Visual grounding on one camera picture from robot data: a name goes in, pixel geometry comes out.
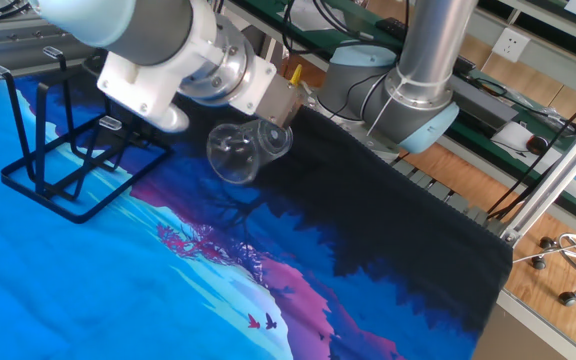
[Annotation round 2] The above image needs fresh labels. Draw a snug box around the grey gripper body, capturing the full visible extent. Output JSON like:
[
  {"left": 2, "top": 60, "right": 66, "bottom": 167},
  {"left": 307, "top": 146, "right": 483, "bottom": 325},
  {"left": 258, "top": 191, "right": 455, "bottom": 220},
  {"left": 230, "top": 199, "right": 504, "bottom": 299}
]
[{"left": 255, "top": 74, "right": 303, "bottom": 129}]

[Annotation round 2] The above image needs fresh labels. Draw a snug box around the clear glass cup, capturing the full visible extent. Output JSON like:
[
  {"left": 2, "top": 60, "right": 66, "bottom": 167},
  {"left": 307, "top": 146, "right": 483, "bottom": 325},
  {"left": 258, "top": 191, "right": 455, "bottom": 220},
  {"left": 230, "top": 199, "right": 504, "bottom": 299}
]
[{"left": 205, "top": 118, "right": 294, "bottom": 186}]

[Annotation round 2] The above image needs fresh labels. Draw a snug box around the black metal cup rack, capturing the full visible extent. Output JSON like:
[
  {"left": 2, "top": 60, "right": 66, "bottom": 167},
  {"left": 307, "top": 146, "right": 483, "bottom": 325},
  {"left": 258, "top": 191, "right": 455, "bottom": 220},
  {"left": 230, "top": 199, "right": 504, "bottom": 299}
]
[{"left": 0, "top": 45, "right": 173, "bottom": 225}]

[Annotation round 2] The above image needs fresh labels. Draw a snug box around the clear plastic bag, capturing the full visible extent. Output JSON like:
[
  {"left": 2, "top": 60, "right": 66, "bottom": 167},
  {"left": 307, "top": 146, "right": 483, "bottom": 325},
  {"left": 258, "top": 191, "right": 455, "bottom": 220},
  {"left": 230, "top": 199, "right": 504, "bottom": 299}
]
[{"left": 280, "top": 0, "right": 349, "bottom": 32}]

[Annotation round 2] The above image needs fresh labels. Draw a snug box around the blue landscape print cloth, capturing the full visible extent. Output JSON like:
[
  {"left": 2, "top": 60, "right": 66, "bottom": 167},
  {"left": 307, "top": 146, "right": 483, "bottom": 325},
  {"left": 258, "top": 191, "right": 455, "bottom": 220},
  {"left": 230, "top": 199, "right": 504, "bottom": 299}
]
[{"left": 0, "top": 64, "right": 514, "bottom": 360}]

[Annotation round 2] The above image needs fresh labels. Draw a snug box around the grey metal box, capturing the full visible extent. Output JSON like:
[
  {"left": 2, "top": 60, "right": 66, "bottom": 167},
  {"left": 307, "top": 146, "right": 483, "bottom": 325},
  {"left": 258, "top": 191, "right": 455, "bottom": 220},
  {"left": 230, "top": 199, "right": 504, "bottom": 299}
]
[{"left": 450, "top": 74, "right": 520, "bottom": 132}]

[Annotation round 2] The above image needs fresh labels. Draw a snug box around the white paper sheet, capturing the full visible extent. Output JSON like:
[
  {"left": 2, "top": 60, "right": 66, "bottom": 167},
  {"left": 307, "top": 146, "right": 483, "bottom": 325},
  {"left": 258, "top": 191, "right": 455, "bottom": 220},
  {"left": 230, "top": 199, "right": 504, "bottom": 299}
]
[{"left": 490, "top": 121, "right": 564, "bottom": 169}]

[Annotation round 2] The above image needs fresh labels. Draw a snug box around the black computer mouse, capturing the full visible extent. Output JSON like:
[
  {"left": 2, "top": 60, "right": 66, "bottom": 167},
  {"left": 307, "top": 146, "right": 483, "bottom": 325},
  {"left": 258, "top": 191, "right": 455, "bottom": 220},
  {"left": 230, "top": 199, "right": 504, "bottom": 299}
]
[{"left": 525, "top": 134, "right": 551, "bottom": 156}]

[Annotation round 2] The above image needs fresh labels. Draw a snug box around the black cable bundle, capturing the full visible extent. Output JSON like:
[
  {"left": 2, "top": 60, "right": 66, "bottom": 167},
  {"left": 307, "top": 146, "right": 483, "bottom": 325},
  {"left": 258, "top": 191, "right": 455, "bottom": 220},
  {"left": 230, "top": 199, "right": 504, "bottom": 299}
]
[{"left": 280, "top": 0, "right": 409, "bottom": 121}]

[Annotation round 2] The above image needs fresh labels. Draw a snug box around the white wall socket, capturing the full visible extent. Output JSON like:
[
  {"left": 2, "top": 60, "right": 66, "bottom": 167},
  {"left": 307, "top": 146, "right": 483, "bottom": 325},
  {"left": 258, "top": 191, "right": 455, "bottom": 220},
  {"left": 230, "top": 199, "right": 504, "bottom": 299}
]
[{"left": 491, "top": 26, "right": 532, "bottom": 64}]

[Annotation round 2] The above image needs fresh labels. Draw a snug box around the aluminium frame beam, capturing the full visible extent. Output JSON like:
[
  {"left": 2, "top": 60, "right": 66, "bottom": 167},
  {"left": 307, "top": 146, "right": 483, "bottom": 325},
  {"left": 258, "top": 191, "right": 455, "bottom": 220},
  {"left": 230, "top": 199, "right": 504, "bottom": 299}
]
[{"left": 499, "top": 102, "right": 576, "bottom": 247}]

